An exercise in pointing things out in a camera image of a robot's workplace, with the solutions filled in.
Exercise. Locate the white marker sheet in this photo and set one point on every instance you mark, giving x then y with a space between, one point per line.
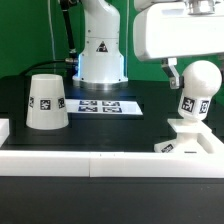
103 107

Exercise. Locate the white lamp bulb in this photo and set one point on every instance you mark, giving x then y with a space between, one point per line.
202 80

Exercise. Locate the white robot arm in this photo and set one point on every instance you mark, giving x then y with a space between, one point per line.
100 65

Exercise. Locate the white lamp base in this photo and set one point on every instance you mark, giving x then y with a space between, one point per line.
186 141

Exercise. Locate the white lamp shade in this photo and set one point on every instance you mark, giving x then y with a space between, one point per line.
46 105

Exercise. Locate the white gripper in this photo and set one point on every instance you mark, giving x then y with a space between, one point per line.
172 29

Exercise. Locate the white front fence wall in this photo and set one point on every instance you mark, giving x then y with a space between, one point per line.
108 164

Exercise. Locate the white left fence wall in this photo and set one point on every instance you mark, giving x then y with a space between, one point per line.
4 130

